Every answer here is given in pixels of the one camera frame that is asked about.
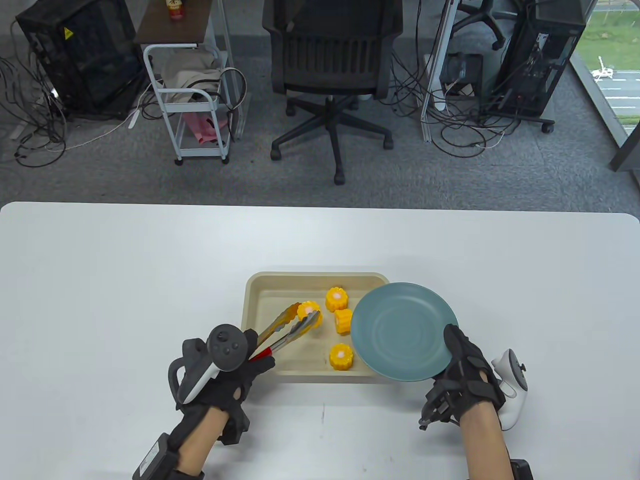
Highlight pink cloth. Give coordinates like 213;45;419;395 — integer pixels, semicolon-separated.
181;111;221;146

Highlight teal round plate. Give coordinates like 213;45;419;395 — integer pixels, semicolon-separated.
350;282;460;383

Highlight person's left forearm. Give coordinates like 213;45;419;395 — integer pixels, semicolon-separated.
167;402;251;480

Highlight black computer tower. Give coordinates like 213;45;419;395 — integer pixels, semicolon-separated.
492;0;598;118
15;0;148;121

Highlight black mesh office chair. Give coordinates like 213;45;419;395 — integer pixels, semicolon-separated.
261;0;404;186

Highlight black and white controller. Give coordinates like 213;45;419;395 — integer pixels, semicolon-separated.
168;324;249;406
491;348;530;432

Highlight white desk leg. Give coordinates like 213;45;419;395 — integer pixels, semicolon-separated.
420;0;461;143

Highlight person's right hand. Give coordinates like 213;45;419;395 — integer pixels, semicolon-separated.
419;324;507;431

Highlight white rolling cart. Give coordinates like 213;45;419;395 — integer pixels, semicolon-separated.
143;42;236;166

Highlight black wheeled computer stand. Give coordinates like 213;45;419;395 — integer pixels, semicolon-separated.
480;107;556;133

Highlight red-handled steel kitchen tongs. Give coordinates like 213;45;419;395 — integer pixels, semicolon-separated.
248;301;322;362

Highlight tangle of black cables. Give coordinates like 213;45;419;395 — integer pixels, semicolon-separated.
390;0;531;158
0;30;151;168

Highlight person's left hand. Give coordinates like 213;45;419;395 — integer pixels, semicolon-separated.
172;327;277;426

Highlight beige cloth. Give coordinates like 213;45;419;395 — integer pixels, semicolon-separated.
162;50;223;103

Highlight black box device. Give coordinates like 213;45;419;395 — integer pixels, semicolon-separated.
440;52;485;98

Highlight white utility cart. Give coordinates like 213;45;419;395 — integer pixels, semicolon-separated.
134;0;236;141

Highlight beige plastic tray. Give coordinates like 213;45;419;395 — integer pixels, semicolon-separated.
242;271;393;384

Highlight person's right forearm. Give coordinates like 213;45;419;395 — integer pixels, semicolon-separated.
457;402;516;480

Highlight black chair base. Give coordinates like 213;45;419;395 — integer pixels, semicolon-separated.
452;0;507;51

